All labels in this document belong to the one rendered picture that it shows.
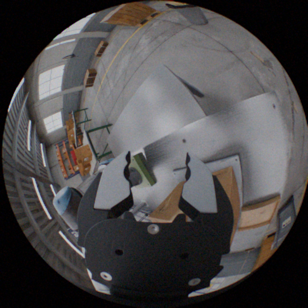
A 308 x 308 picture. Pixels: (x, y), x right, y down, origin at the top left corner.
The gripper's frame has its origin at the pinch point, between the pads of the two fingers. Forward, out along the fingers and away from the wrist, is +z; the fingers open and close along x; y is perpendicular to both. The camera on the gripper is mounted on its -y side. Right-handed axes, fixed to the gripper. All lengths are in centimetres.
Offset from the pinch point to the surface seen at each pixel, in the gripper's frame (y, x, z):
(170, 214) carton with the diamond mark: 26.5, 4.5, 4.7
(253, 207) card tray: 32, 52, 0
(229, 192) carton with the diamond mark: 14.3, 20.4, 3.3
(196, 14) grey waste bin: -164, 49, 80
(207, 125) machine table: 3.0, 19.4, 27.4
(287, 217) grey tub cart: 75, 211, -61
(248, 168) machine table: 14.4, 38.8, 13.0
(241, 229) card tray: 56, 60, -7
